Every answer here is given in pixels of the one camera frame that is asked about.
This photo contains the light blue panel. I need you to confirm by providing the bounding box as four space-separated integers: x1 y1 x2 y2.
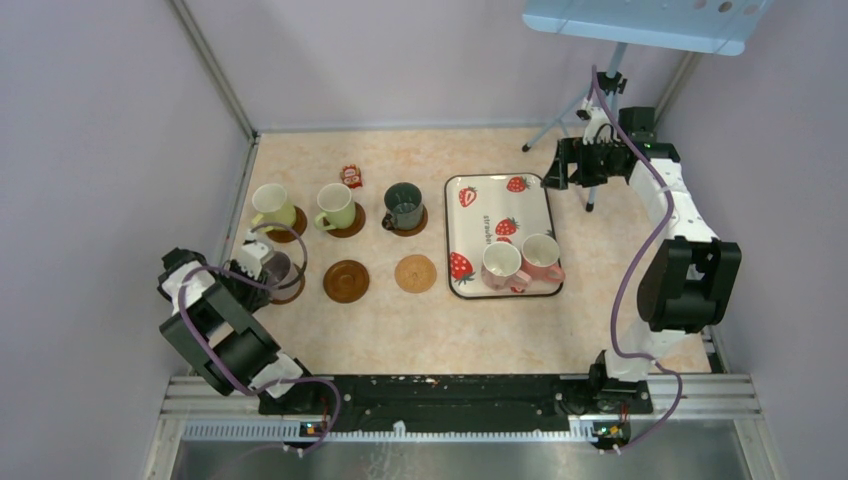
522 0 773 56

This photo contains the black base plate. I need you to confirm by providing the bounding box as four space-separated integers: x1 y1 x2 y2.
258 374 654 433

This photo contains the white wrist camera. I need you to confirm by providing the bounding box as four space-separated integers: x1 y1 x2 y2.
576 99 616 145
233 231 274 280

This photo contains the yellow-green mug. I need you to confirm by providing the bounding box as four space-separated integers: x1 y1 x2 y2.
251 183 297 227

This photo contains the woven rattan coaster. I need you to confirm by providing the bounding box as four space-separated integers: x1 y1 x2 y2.
394 254 437 294

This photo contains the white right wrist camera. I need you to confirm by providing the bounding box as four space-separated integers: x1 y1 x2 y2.
576 99 616 145

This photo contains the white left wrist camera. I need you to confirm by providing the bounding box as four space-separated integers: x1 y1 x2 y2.
233 231 274 280

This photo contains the aluminium frame rail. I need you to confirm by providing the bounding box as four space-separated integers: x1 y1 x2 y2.
144 374 788 479

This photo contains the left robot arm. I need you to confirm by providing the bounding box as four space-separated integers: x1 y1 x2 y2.
157 243 321 414

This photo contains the dark green mug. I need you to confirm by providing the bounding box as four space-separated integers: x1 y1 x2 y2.
382 182 424 231

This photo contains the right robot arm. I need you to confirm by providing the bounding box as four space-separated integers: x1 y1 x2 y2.
542 101 742 412

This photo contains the brown wooden round coaster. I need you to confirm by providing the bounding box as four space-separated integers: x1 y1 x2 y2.
265 207 308 244

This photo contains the dark brown round coaster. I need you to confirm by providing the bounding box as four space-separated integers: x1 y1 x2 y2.
327 202 367 238

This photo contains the red snack packet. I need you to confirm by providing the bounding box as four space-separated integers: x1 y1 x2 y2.
340 165 363 189

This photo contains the purple mug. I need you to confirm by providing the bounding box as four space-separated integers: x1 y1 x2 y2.
263 251 304 301

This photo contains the pale pink mug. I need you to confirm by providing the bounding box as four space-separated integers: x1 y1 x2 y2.
482 242 532 293

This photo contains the white strawberry tray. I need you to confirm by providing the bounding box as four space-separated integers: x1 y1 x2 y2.
444 172 562 300

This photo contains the light green mug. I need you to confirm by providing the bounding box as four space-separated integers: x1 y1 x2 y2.
314 183 356 231

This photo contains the light blue tripod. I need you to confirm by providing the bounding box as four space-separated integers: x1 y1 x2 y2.
521 43 627 212

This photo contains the dark brown wooden coaster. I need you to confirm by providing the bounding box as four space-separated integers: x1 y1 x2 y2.
382 207 429 237

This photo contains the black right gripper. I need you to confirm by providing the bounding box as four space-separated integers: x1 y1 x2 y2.
539 137 621 191

